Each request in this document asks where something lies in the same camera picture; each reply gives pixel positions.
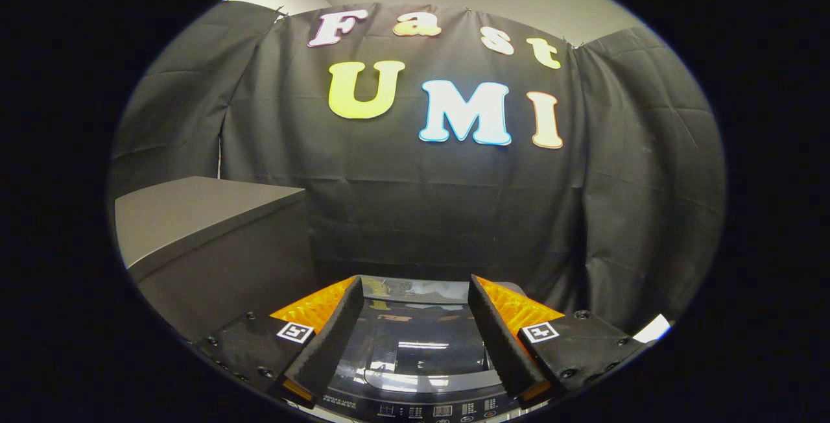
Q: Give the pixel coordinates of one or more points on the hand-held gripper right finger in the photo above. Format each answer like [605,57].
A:
[499,338]

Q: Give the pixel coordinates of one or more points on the white flat board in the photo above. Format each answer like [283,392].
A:
[652,330]

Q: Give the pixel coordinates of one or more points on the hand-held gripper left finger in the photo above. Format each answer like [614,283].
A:
[331,338]

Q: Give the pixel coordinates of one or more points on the grey washing machine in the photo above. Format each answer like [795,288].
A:
[421,411]

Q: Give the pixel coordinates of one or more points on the grey cabinet with black top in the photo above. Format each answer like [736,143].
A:
[194,228]

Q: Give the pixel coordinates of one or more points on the black backdrop cloth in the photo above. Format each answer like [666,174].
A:
[421,215]

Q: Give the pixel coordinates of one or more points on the dark washing machine lid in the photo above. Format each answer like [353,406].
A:
[415,345]

